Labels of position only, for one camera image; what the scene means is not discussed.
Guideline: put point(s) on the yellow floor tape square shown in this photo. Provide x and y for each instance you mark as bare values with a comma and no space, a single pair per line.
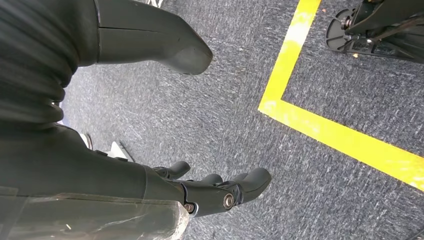
291,49

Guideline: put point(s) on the black robot foot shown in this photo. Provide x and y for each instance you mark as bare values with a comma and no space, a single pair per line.
381,33

